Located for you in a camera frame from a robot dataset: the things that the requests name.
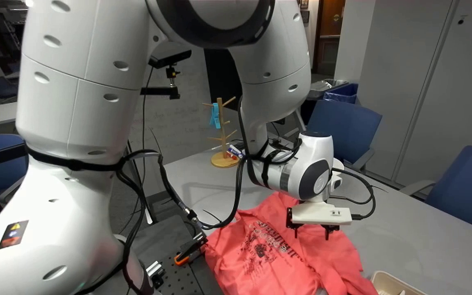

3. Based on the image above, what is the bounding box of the orange printed sweatshirt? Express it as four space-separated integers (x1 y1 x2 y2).
202 191 380 295

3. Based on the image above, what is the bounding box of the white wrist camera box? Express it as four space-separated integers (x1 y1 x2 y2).
290 202 354 227

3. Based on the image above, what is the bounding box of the orange black clamp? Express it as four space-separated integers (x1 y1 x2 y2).
170 237 210 268

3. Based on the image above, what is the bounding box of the grey trash bin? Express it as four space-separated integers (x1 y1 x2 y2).
306 79 336 112

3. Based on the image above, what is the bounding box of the grey metal cabinet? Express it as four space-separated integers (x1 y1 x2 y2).
356 0 472 191

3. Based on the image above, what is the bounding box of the blue bin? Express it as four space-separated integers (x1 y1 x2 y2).
323 81 361 105

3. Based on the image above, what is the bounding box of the black camera stand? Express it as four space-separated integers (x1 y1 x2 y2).
138 65 184 102

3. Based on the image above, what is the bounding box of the small metal post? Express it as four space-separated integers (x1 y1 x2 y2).
144 261 165 282

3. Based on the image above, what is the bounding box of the brown wooden door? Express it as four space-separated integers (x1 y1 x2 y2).
315 0 347 40

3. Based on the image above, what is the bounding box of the black monitor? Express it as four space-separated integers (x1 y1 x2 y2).
203 48 244 112

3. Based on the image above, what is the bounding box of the black bar camera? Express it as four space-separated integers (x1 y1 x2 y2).
147 48 193 71

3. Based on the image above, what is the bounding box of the beige cutlery tray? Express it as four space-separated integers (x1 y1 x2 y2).
369 269 429 295

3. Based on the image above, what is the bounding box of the black perforated breadboard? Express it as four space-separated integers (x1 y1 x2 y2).
131 215 221 295

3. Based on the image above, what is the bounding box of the wooden mug tree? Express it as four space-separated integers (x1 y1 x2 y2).
208 96 244 171

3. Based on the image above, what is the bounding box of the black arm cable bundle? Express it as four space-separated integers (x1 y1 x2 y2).
25 140 379 295

